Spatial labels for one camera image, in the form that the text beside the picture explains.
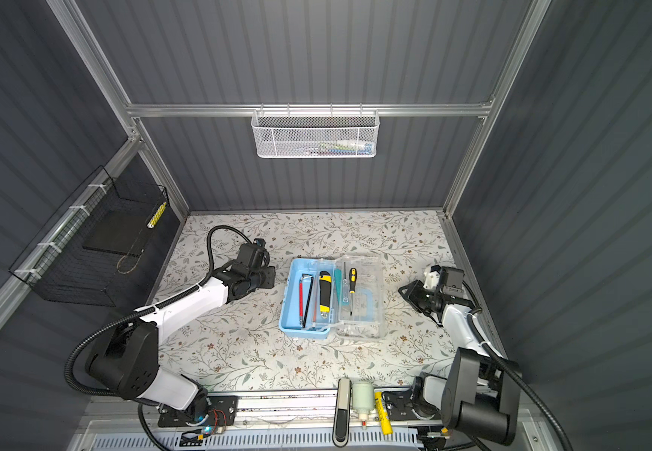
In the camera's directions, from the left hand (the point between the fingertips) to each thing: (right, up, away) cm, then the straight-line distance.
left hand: (269, 272), depth 90 cm
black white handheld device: (+23, -34, -19) cm, 45 cm away
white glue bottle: (+28, -29, -22) cm, 46 cm away
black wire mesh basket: (-43, +8, -18) cm, 48 cm away
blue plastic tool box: (+19, -8, -3) cm, 21 cm away
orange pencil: (+14, -11, +5) cm, 19 cm away
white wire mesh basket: (+13, +58, +33) cm, 68 cm away
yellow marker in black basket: (-31, +18, -9) cm, 37 cm away
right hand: (+44, -6, -3) cm, 45 cm away
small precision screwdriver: (+27, -3, -6) cm, 28 cm away
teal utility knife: (+23, -3, -2) cm, 23 cm away
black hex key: (+12, -12, +2) cm, 17 cm away
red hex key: (+10, -9, +4) cm, 14 cm away
